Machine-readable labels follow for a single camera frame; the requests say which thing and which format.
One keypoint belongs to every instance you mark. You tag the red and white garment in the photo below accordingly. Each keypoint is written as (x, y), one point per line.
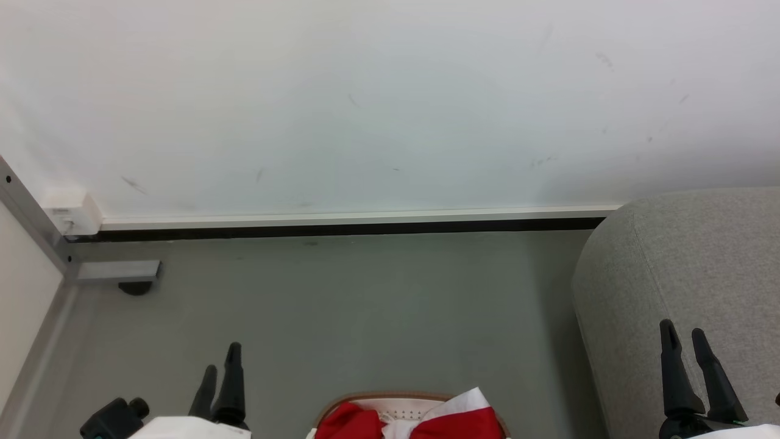
(463, 421)

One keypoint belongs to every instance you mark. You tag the white laundry basket tan rim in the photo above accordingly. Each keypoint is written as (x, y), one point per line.
(399, 403)

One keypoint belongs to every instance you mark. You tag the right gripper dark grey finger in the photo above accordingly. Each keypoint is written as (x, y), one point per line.
(677, 384)
(720, 390)

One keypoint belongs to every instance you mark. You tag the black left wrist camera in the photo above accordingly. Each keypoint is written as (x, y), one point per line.
(113, 417)

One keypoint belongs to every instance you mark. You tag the grey fabric sofa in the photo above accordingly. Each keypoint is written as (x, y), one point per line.
(670, 262)

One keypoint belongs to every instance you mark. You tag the white wall baseboard trim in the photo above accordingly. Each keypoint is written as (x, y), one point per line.
(365, 217)

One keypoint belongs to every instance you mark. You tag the red shorts white stripes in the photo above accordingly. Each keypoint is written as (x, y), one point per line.
(350, 424)

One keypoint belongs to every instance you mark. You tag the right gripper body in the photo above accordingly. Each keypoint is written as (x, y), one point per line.
(694, 430)

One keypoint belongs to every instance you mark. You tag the white wall junction box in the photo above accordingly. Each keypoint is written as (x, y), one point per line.
(73, 210)

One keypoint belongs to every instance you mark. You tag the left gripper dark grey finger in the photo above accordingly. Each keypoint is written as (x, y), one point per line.
(205, 396)
(233, 390)

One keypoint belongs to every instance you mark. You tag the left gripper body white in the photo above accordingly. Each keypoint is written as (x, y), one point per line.
(189, 430)

